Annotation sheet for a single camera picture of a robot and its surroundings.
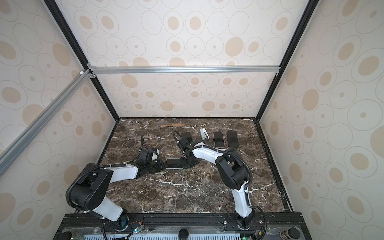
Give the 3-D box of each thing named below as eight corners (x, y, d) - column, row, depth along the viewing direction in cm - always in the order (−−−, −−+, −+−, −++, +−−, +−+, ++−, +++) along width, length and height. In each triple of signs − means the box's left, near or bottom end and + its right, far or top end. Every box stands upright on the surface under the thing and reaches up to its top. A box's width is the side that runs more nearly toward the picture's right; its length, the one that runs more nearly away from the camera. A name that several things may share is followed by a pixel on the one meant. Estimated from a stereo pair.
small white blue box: (202, 140, 108) (202, 138, 106) (198, 130, 114) (199, 128, 113) (209, 139, 109) (209, 137, 107) (205, 129, 115) (205, 127, 113)
